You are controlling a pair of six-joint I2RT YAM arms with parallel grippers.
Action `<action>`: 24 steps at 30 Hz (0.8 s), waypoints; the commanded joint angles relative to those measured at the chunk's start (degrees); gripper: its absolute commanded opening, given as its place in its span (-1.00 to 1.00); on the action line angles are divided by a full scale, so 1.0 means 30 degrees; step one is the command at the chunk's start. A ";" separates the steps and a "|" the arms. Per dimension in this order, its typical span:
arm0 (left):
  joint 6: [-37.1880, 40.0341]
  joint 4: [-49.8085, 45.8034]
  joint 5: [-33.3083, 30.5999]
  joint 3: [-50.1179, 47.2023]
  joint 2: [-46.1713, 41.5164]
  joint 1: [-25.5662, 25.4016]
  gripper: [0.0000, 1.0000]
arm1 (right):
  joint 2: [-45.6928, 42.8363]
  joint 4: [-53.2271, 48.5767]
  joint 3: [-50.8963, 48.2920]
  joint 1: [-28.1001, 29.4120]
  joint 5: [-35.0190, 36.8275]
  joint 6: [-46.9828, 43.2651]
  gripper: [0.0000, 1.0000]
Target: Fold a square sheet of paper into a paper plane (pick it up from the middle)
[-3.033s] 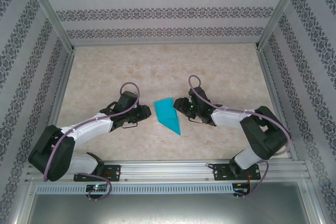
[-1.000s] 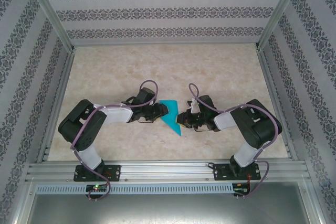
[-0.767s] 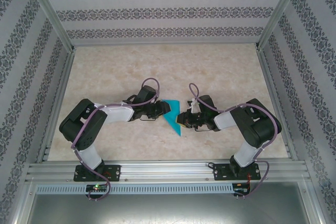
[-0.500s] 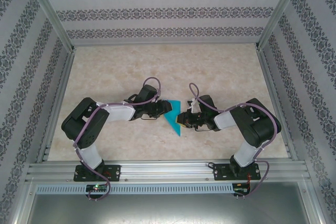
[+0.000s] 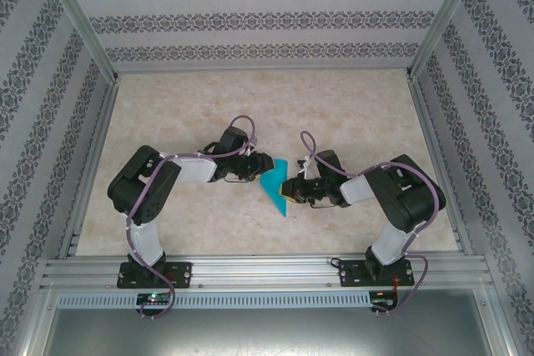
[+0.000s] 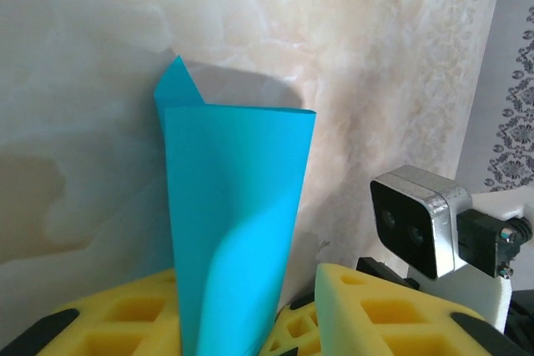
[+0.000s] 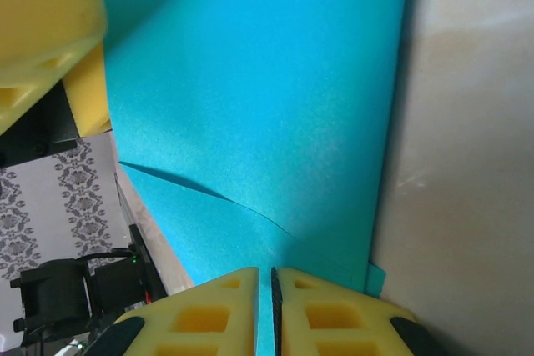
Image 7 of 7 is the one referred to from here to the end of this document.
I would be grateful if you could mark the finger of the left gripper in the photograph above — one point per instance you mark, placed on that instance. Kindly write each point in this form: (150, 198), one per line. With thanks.
(92, 97)
(41, 18)

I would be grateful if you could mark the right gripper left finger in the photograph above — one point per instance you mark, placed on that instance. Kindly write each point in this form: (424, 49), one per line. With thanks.
(200, 318)

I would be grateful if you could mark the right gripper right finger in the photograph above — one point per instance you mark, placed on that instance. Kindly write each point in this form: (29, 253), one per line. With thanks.
(334, 318)

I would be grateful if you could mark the blue square paper sheet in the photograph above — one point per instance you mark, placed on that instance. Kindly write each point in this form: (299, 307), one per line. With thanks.
(250, 101)

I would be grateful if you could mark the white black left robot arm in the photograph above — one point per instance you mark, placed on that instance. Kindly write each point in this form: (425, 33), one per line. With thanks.
(50, 289)

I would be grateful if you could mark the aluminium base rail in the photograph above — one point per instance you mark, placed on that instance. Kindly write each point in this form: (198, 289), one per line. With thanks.
(125, 202)

